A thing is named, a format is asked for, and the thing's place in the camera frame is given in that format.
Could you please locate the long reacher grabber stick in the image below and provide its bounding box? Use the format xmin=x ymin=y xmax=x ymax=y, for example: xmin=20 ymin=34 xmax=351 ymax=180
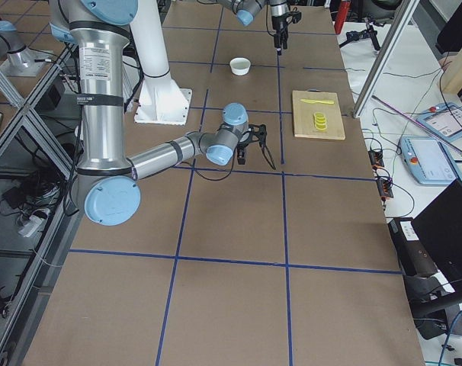
xmin=372 ymin=95 xmax=462 ymax=157

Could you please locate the black camera tripod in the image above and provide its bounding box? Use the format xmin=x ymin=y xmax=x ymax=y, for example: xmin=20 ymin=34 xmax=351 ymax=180
xmin=339 ymin=17 xmax=386 ymax=53

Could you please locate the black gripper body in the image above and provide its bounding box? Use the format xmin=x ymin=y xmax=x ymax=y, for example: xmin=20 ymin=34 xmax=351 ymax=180
xmin=271 ymin=13 xmax=290 ymax=35
xmin=236 ymin=131 xmax=252 ymax=153

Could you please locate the bamboo cutting board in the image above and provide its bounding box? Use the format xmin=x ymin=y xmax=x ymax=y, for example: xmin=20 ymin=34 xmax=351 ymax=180
xmin=292 ymin=90 xmax=345 ymax=140

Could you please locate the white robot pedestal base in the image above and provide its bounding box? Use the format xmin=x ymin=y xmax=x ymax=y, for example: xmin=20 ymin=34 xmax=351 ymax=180
xmin=130 ymin=0 xmax=192 ymax=125

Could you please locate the aluminium frame post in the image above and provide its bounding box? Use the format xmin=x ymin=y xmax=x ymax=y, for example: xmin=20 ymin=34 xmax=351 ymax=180
xmin=352 ymin=0 xmax=420 ymax=118

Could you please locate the red cylinder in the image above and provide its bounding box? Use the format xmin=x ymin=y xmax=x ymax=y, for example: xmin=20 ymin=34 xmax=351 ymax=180
xmin=334 ymin=0 xmax=351 ymax=35

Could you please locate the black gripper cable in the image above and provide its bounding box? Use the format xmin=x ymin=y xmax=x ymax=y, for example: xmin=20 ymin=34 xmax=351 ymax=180
xmin=194 ymin=136 xmax=278 ymax=182

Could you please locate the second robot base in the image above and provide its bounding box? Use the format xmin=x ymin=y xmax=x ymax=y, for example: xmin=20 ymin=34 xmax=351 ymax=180
xmin=0 ymin=20 xmax=47 ymax=77

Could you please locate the yellow plastic knife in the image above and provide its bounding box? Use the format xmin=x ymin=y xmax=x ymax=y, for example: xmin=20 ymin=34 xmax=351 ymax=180
xmin=300 ymin=98 xmax=335 ymax=105

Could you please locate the blue teach pendant far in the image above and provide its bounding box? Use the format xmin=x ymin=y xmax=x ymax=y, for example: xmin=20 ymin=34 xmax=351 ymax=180
xmin=416 ymin=102 xmax=462 ymax=142

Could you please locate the black monitor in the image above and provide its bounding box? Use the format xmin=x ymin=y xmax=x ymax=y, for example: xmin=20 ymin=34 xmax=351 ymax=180
xmin=412 ymin=179 xmax=462 ymax=281

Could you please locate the white power strip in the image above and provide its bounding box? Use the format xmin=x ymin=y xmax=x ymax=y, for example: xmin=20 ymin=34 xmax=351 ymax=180
xmin=18 ymin=215 xmax=44 ymax=238

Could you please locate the blue teach pendant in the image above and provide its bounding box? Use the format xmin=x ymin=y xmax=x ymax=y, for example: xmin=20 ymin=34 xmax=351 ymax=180
xmin=399 ymin=136 xmax=458 ymax=186
xmin=416 ymin=102 xmax=462 ymax=142

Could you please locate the black box on floor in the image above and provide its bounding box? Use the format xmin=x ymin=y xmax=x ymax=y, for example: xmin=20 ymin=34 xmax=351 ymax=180
xmin=388 ymin=217 xmax=438 ymax=278

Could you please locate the orange black small device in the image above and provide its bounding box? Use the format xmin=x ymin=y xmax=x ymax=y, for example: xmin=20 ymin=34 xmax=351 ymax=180
xmin=368 ymin=149 xmax=393 ymax=202

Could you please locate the white ceramic bowl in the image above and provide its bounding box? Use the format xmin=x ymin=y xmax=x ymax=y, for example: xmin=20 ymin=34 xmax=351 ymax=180
xmin=229 ymin=57 xmax=251 ymax=76

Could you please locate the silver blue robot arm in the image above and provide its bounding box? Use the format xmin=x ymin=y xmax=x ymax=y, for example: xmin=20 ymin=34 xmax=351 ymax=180
xmin=50 ymin=1 xmax=249 ymax=226
xmin=217 ymin=0 xmax=301 ymax=56

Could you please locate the blue teach pendant near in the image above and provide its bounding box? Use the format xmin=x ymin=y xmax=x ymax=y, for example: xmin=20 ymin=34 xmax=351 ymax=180
xmin=399 ymin=136 xmax=458 ymax=186

